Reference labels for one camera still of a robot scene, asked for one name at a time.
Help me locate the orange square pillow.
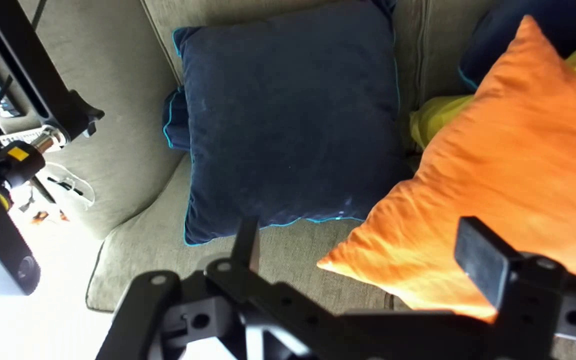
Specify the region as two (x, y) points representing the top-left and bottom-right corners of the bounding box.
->
(317, 14), (576, 327)

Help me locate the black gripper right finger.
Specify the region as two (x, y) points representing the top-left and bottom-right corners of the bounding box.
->
(452, 215), (525, 313)

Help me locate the grey-brown fabric sofa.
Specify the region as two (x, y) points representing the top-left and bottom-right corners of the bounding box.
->
(15, 0), (576, 360)

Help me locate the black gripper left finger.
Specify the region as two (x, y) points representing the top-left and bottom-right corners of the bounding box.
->
(231, 213), (262, 270)

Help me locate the square dark blue pillow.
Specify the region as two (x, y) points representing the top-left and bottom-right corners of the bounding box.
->
(163, 0), (404, 248)

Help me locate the black and yellow camera stand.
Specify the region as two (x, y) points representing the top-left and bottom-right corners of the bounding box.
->
(0, 0), (108, 193)

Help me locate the yellow pillow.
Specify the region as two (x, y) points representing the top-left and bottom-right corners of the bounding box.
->
(407, 33), (576, 153)

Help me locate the dark blue bolster pillow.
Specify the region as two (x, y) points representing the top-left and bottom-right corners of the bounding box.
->
(456, 0), (576, 92)

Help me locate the clear plastic wrapper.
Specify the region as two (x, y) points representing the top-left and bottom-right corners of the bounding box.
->
(46, 161), (99, 205)

